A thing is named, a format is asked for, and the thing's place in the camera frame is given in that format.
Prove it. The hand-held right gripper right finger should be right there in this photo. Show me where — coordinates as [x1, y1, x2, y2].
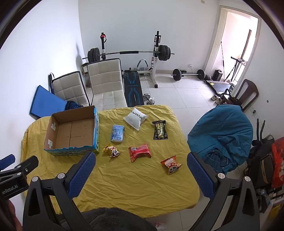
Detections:
[187, 152, 260, 231]

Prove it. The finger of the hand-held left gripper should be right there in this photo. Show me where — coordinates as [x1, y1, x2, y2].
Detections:
[7, 155, 39, 181]
[0, 154, 16, 170]

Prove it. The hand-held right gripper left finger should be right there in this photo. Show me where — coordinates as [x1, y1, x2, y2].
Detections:
[22, 152, 97, 231]

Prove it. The orange panda snack packet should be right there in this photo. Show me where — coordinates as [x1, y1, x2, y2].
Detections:
[160, 155, 182, 176]

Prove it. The yellow snack packet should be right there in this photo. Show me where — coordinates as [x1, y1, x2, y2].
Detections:
[102, 144, 121, 158]

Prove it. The cardboard box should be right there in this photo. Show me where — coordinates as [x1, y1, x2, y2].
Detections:
[43, 105, 100, 157]

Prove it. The light blue wipes pack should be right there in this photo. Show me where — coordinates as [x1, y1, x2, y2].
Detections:
[110, 125, 125, 143]

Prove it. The black shoe wipes packet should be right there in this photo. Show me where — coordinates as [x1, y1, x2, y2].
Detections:
[152, 120, 168, 140]

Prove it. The red snack packet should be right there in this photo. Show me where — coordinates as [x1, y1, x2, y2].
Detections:
[128, 143, 152, 163]

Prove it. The white pillow packet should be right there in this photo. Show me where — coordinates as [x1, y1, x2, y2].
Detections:
[123, 108, 148, 131]

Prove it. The teal jacket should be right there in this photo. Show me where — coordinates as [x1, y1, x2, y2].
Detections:
[187, 104, 253, 174]

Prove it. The yellow tablecloth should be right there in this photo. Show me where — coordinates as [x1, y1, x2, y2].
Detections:
[21, 104, 200, 216]

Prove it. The dark fuzzy cloth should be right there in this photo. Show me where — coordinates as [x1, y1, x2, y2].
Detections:
[81, 206, 157, 231]

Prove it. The black backpack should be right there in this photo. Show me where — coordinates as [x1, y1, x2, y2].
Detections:
[251, 153, 275, 187]

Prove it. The blue folded mat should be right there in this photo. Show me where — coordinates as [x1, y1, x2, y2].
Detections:
[29, 85, 67, 120]

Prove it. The dark blue knitted cloth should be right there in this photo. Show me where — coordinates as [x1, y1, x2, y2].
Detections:
[64, 101, 83, 111]

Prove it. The red plastic bag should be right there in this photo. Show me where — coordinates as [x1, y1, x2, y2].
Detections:
[271, 136, 284, 189]

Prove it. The small white padded chair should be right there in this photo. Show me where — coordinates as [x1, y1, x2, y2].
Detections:
[48, 71, 90, 107]

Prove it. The black treadmill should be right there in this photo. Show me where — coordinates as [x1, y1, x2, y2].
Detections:
[205, 57, 248, 94]

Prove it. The black and blue weight bench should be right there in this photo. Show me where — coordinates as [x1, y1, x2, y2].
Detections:
[123, 70, 144, 106]

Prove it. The large white padded chair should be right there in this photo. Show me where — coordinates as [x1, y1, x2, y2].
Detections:
[86, 58, 128, 110]

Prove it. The brown wooden chair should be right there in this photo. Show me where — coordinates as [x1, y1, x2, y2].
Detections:
[223, 79, 259, 112]

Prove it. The black box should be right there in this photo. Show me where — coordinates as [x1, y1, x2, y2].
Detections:
[212, 69, 223, 81]

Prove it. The short barbell with black plates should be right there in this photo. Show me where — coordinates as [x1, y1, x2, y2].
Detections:
[171, 68, 206, 81]

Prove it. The white barbell rack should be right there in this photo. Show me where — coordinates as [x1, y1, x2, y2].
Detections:
[99, 31, 162, 88]

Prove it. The long barbell with black plates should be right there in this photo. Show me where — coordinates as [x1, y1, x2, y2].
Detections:
[82, 44, 176, 64]

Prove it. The grey curved metal handle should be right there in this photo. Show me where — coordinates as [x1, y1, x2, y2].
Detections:
[136, 60, 149, 71]

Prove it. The white door frame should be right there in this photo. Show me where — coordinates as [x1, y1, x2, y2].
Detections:
[205, 5, 261, 81]

